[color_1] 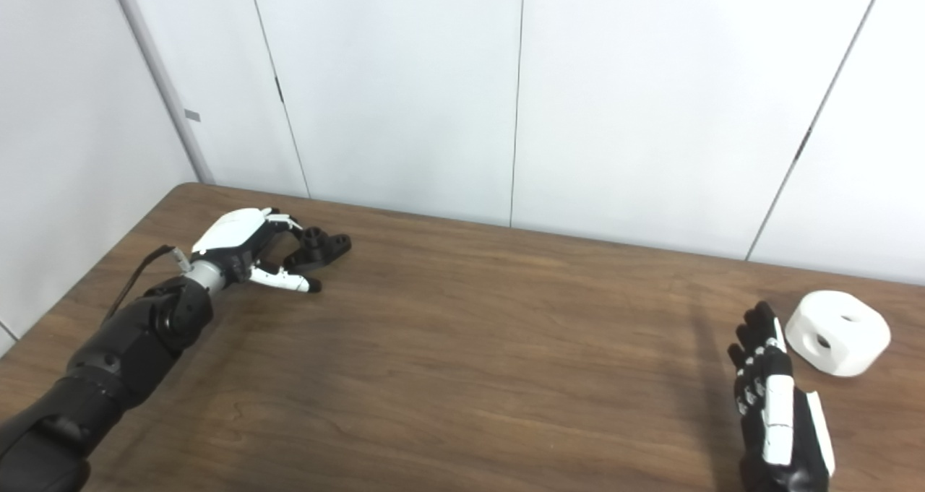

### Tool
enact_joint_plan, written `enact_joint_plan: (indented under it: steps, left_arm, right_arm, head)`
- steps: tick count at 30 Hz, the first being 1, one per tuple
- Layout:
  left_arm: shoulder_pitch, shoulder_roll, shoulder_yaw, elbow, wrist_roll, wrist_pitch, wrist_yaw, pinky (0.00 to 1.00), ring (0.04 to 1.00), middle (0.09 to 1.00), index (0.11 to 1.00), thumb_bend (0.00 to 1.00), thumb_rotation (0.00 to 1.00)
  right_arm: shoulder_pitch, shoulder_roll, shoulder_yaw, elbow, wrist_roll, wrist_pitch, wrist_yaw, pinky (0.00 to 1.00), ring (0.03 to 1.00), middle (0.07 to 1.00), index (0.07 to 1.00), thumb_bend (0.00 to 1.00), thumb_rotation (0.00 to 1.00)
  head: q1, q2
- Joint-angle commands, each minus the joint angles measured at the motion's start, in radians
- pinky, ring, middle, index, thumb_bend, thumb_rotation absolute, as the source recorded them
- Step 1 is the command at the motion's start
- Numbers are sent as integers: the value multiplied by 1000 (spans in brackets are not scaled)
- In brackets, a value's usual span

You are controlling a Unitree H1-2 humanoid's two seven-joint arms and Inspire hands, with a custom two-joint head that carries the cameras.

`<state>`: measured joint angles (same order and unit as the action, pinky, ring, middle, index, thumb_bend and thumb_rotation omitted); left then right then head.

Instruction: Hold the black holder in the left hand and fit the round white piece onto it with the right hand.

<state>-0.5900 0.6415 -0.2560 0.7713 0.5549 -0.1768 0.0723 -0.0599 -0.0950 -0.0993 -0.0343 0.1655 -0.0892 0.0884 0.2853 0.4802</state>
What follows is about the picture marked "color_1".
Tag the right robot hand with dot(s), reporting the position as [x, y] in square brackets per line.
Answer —
[777, 412]

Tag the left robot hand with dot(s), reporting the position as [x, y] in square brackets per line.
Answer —
[227, 233]

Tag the black holder with post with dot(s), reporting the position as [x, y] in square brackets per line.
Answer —
[325, 250]

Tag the round white piece with holes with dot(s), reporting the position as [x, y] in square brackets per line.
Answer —
[856, 344]

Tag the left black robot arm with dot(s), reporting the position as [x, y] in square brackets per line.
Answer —
[115, 362]

